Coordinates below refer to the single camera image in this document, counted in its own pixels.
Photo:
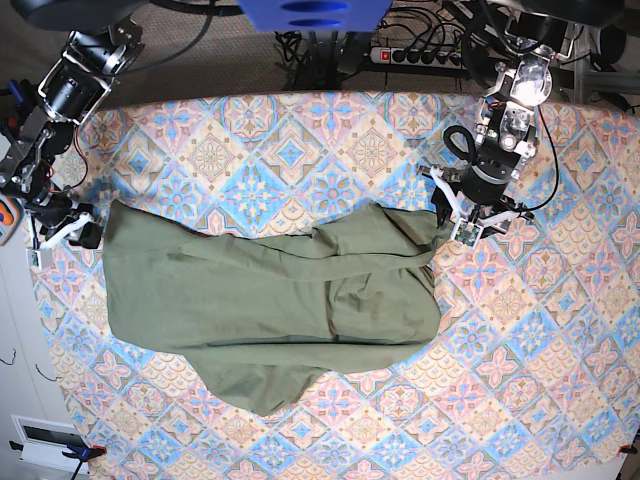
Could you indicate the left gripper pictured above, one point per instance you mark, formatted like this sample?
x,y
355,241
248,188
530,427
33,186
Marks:
x,y
483,184

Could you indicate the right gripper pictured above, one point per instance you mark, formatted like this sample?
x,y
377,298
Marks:
x,y
63,219

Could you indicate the olive green t-shirt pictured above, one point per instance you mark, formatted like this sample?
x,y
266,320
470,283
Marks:
x,y
260,320

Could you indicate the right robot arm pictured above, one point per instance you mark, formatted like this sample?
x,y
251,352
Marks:
x,y
49,117

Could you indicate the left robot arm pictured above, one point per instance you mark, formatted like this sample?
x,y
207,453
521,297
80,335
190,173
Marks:
x,y
509,114

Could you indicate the orange grey device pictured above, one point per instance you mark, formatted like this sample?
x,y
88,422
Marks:
x,y
10,218

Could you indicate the white power strip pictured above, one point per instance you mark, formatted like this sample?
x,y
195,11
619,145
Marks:
x,y
414,57

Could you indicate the patterned tile tablecloth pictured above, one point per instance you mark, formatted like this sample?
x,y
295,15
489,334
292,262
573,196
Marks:
x,y
535,366

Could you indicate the blue clamp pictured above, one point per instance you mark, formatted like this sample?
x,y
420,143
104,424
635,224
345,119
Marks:
x,y
46,452

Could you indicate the blue box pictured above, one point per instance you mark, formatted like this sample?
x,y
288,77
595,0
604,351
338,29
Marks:
x,y
315,15

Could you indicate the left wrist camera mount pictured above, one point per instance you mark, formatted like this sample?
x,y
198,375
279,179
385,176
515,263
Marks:
x,y
464,231

